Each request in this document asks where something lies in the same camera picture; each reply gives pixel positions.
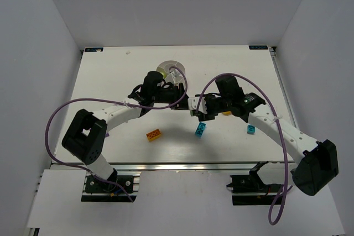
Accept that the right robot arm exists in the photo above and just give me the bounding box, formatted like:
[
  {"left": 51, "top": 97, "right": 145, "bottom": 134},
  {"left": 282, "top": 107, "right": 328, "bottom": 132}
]
[{"left": 188, "top": 74, "right": 339, "bottom": 196}]

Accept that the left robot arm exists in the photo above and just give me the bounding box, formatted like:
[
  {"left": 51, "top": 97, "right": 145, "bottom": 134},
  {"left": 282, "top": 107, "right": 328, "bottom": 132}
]
[{"left": 61, "top": 71, "right": 188, "bottom": 183}]

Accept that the yellow orange patterned lego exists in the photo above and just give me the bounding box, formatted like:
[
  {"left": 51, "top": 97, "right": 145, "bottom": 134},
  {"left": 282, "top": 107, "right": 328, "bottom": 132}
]
[{"left": 222, "top": 111, "right": 232, "bottom": 116}]

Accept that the long teal lego brick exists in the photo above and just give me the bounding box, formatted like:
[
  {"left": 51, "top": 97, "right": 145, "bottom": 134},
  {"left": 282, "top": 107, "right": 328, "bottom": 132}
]
[{"left": 195, "top": 122, "right": 206, "bottom": 138}]

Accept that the white round divided container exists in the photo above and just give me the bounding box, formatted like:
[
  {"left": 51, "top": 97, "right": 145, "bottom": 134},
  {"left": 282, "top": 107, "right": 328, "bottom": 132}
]
[{"left": 156, "top": 60, "right": 185, "bottom": 76}]

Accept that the small teal lego brick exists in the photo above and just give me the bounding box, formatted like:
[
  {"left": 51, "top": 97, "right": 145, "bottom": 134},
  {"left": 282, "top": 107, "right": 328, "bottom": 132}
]
[{"left": 247, "top": 124, "right": 255, "bottom": 134}]

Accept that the orange rectangular lego brick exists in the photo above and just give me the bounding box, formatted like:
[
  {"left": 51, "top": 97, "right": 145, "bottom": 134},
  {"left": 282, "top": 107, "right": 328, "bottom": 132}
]
[{"left": 146, "top": 129, "right": 162, "bottom": 142}]

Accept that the blue label right corner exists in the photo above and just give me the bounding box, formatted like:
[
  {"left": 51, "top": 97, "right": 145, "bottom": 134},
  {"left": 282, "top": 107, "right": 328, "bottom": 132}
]
[{"left": 248, "top": 45, "right": 268, "bottom": 50}]

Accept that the blue label corner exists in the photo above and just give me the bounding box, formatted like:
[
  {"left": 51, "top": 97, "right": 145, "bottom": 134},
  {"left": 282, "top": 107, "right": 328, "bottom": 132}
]
[
  {"left": 248, "top": 45, "right": 268, "bottom": 50},
  {"left": 84, "top": 47, "right": 103, "bottom": 53}
]

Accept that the blue label left corner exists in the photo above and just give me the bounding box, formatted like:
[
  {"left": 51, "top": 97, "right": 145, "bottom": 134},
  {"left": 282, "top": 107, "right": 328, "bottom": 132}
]
[{"left": 84, "top": 47, "right": 103, "bottom": 53}]

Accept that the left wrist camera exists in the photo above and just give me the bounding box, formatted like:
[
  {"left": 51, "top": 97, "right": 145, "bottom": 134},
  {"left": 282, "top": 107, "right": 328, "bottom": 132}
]
[{"left": 165, "top": 69, "right": 184, "bottom": 85}]

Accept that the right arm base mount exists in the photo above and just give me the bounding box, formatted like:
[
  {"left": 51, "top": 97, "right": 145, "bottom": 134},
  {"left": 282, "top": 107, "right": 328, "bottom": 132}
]
[{"left": 226, "top": 161, "right": 284, "bottom": 206}]

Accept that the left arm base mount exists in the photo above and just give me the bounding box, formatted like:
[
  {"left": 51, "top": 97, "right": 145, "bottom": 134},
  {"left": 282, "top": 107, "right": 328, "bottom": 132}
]
[{"left": 81, "top": 171, "right": 140, "bottom": 203}]

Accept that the aluminium front rail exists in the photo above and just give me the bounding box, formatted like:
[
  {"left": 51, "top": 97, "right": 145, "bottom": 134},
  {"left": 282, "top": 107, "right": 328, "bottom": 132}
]
[{"left": 49, "top": 161, "right": 295, "bottom": 172}]

